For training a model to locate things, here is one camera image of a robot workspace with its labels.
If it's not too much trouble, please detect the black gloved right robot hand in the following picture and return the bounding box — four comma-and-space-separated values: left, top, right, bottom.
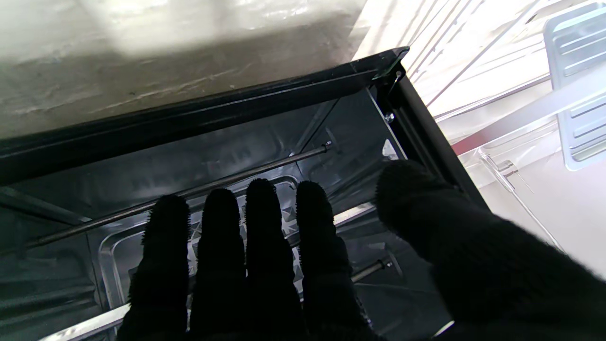
117, 160, 606, 341

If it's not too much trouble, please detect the red black toaster oven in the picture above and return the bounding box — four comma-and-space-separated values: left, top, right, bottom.
0, 46, 490, 341

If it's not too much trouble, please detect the white wire dish rack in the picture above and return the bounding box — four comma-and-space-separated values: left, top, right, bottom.
402, 0, 606, 157

